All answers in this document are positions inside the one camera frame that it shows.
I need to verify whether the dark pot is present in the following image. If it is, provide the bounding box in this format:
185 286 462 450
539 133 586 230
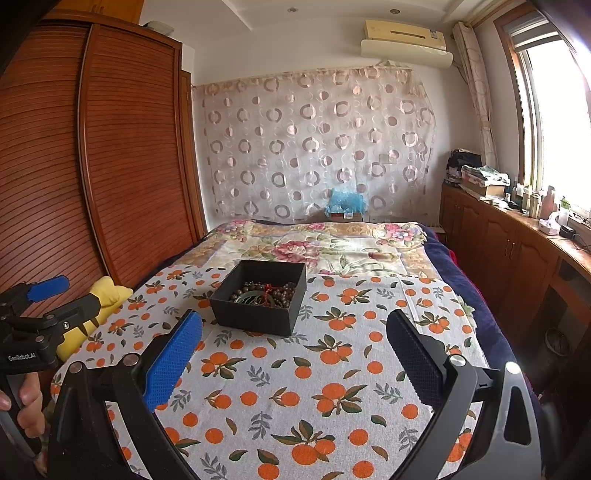
545 328 574 357

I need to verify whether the black jewelry box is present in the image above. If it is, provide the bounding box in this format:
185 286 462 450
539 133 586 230
209 259 308 337

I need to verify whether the cardboard box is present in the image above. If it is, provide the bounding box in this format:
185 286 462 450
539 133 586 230
316 210 365 223

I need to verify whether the dark wooden bead bracelet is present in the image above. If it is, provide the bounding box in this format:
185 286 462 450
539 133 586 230
267 281 302 309

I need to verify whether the wooden slatted wardrobe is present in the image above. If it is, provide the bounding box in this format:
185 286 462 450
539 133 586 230
0 9 206 324

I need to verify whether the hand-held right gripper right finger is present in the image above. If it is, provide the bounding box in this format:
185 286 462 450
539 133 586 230
385 309 543 480

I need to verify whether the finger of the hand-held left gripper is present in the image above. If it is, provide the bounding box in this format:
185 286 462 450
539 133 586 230
0 275 70 322
13 294 103 348

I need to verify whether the wooden window cabinet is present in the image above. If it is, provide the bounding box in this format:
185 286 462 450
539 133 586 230
438 182 591 370

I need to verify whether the circle pattern sheer curtain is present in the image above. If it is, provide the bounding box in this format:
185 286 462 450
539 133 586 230
191 65 439 224

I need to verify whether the wall air conditioner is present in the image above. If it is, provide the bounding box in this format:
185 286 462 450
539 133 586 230
360 18 455 70

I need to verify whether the dark blue blanket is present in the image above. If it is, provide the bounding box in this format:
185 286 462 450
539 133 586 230
422 225 550 416

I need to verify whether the orange fruit print cloth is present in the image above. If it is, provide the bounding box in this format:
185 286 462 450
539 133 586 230
48 265 490 480

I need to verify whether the person's left hand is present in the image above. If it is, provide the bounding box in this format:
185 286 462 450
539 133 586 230
0 371 48 439

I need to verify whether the floral blanket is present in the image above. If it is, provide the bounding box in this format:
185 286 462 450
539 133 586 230
194 220 437 280

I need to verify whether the blue ruffled fabric bundle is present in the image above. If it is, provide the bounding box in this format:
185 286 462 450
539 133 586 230
324 187 365 215

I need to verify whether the yellow plush toy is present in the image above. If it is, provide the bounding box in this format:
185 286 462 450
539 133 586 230
55 276 134 363

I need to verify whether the window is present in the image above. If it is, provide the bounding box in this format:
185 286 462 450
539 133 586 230
494 0 591 217

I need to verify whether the pile of clothes and books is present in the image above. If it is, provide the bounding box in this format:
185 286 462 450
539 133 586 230
445 148 511 201

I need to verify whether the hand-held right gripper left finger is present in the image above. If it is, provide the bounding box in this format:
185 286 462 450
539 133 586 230
46 309 204 480

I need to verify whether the patterned window curtain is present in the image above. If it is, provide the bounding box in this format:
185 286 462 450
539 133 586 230
452 21 499 169

